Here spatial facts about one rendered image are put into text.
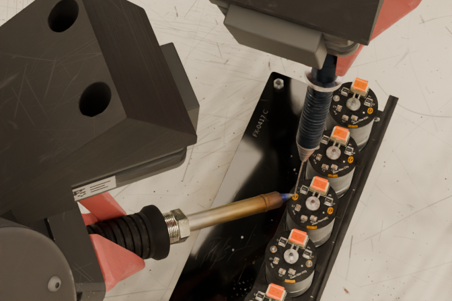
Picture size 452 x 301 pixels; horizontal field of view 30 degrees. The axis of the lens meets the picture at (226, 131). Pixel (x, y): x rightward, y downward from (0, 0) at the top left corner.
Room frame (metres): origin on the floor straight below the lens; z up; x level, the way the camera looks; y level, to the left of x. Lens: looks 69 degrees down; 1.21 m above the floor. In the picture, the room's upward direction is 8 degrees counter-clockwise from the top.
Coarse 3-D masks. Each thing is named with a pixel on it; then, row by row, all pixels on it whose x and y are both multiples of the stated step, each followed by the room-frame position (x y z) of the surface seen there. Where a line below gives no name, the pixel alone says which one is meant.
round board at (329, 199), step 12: (300, 192) 0.11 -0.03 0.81; (312, 192) 0.11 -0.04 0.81; (288, 204) 0.11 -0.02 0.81; (300, 204) 0.11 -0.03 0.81; (324, 204) 0.11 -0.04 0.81; (336, 204) 0.10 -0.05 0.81; (300, 216) 0.10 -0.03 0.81; (312, 216) 0.10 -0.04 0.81; (324, 216) 0.10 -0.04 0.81; (312, 228) 0.09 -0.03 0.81
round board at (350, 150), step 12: (324, 132) 0.14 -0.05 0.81; (324, 144) 0.14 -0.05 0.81; (336, 144) 0.13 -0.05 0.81; (348, 144) 0.13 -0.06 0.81; (312, 156) 0.13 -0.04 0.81; (324, 156) 0.13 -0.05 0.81; (348, 156) 0.13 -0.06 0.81; (324, 168) 0.12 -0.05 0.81; (336, 168) 0.12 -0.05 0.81; (348, 168) 0.12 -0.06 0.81
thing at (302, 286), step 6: (288, 252) 0.08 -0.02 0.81; (294, 252) 0.08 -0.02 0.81; (288, 258) 0.08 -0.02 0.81; (294, 258) 0.08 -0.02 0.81; (270, 276) 0.08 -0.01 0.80; (312, 276) 0.08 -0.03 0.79; (270, 282) 0.08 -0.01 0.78; (276, 282) 0.07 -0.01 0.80; (282, 282) 0.07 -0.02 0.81; (300, 282) 0.07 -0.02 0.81; (306, 282) 0.07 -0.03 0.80; (288, 288) 0.07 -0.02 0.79; (294, 288) 0.07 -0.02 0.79; (300, 288) 0.07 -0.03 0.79; (306, 288) 0.07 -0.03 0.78; (294, 294) 0.07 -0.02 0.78; (300, 294) 0.07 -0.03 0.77
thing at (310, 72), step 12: (324, 60) 0.14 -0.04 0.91; (336, 60) 0.14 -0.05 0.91; (312, 72) 0.14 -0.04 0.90; (324, 72) 0.13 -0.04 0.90; (312, 84) 0.13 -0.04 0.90; (324, 84) 0.13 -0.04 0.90; (336, 84) 0.13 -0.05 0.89; (312, 96) 0.13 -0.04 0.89; (324, 96) 0.13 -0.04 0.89; (312, 108) 0.13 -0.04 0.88; (324, 108) 0.13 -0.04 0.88; (300, 120) 0.13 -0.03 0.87; (312, 120) 0.13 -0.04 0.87; (324, 120) 0.13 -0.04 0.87; (300, 132) 0.13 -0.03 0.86; (312, 132) 0.12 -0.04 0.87; (300, 144) 0.12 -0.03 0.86; (312, 144) 0.12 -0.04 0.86
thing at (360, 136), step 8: (360, 104) 0.15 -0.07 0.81; (328, 112) 0.15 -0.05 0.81; (328, 120) 0.15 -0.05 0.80; (328, 128) 0.15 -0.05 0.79; (352, 128) 0.14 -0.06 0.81; (360, 128) 0.14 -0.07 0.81; (368, 128) 0.14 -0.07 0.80; (352, 136) 0.14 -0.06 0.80; (360, 136) 0.14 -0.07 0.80; (368, 136) 0.15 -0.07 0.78; (360, 144) 0.14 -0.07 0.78
